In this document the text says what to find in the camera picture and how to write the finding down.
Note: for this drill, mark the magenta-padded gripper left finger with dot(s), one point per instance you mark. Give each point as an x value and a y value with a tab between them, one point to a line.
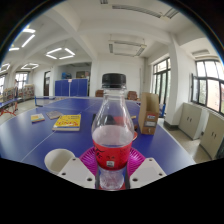
76	171

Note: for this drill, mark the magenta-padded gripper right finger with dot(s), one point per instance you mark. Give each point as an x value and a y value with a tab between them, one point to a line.
148	171

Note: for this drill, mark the clear red-labelled water bottle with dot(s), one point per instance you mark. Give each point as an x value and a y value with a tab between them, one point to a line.
112	146

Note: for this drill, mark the white mug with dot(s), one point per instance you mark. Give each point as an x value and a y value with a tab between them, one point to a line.
56	160

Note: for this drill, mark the brown cardboard box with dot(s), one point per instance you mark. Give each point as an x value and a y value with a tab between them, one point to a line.
149	113

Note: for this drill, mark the grey book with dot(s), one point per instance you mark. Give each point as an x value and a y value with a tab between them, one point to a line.
54	114

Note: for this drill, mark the small yellow and blue book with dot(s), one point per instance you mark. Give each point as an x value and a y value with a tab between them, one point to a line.
37	118

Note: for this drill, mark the beige floor cabinet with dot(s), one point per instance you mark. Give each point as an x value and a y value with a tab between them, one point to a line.
213	135
190	120

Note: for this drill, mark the brown armchair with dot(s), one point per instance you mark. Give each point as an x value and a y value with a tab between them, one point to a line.
99	93
132	96

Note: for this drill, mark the folded blue table tennis tables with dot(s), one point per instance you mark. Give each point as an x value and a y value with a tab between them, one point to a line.
71	87

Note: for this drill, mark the tall black-framed window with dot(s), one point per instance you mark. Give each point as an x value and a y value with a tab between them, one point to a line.
161	80

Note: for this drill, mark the dark door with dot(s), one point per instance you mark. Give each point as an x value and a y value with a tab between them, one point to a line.
47	83

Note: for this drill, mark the blue table tennis table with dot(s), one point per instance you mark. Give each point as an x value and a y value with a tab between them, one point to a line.
7	104

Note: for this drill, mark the colourful shelf unit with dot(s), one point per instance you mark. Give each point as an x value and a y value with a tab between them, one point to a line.
20	92

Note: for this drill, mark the large black-framed window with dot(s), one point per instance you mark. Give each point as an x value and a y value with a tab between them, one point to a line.
210	86

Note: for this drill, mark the small bright window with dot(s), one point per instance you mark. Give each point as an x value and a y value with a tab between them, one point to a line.
21	80

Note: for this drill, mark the lit ceiling lights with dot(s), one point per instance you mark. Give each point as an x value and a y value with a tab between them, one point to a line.
28	40

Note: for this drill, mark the unlit ceiling light frame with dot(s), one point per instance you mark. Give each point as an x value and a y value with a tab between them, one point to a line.
140	9
127	42

